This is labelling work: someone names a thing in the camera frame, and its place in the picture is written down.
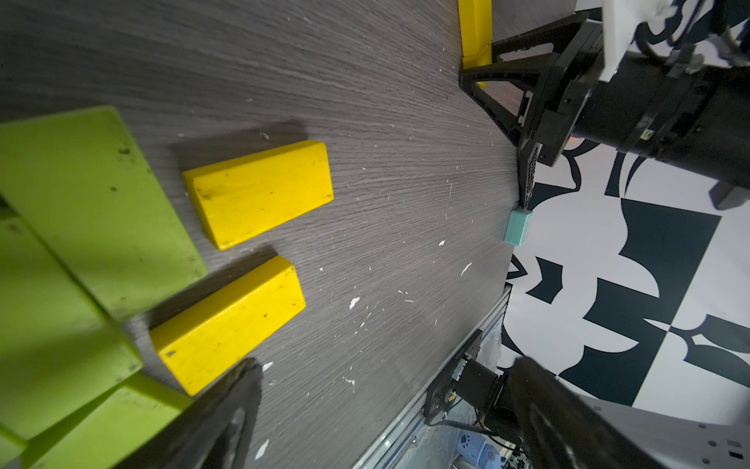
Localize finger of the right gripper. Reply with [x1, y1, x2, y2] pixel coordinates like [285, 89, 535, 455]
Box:
[458, 13, 586, 147]

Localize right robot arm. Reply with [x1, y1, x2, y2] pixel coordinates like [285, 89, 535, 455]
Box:
[458, 1, 749, 210]

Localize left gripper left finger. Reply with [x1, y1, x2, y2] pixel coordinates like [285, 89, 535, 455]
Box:
[116, 358, 263, 468]

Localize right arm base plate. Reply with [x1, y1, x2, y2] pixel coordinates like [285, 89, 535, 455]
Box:
[421, 327, 523, 447]

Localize green block lower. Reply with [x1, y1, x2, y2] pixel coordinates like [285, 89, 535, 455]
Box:
[20, 372, 193, 468]

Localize teal square clock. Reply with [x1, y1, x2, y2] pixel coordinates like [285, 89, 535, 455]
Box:
[504, 208, 533, 246]

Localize yellow block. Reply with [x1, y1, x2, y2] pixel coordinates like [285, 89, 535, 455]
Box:
[183, 140, 334, 251]
[150, 256, 306, 397]
[457, 0, 493, 70]

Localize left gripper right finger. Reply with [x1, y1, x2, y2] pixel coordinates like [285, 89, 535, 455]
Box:
[508, 357, 663, 469]

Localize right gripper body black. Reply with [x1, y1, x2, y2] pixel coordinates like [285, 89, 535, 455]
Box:
[515, 12, 604, 166]

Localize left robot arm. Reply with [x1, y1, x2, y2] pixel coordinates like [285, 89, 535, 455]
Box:
[120, 357, 749, 468]

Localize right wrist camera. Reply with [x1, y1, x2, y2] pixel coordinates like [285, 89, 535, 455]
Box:
[599, 0, 678, 82]

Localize black remote control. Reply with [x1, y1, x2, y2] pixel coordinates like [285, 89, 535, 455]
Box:
[518, 141, 541, 210]

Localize green block upright pair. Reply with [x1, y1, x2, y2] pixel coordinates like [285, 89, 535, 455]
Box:
[1, 107, 207, 440]

